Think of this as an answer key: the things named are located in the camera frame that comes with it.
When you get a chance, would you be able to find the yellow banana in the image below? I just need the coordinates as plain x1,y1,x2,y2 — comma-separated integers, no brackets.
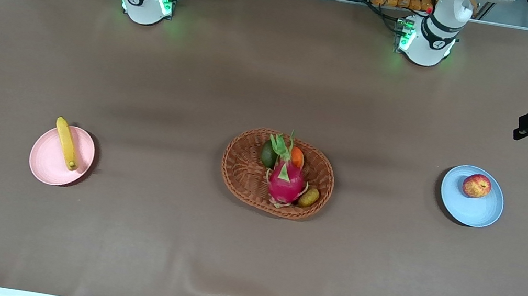
49,116,86,173

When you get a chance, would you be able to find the brown tablecloth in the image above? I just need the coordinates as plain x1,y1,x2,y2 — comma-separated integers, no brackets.
0,0,528,296

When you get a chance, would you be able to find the pink plate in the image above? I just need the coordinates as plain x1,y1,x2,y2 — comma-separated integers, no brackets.
26,120,99,192

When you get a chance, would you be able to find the brown green kiwi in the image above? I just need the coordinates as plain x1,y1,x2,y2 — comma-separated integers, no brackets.
297,185,322,210

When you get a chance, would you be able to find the red yellow apple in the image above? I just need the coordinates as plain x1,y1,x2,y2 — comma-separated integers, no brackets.
460,172,493,201

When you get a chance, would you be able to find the dark green avocado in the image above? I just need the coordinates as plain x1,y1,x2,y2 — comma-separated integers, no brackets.
259,139,280,169

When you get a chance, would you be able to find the light blue plate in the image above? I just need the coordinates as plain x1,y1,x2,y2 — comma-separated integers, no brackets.
435,161,510,232

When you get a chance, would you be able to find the brown wicker basket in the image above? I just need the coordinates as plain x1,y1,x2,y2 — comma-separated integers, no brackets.
214,122,342,226

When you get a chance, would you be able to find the pink dragon fruit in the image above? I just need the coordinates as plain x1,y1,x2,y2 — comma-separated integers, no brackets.
259,127,318,213

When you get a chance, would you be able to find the orange fruit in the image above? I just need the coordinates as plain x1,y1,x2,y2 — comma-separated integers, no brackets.
288,145,307,170

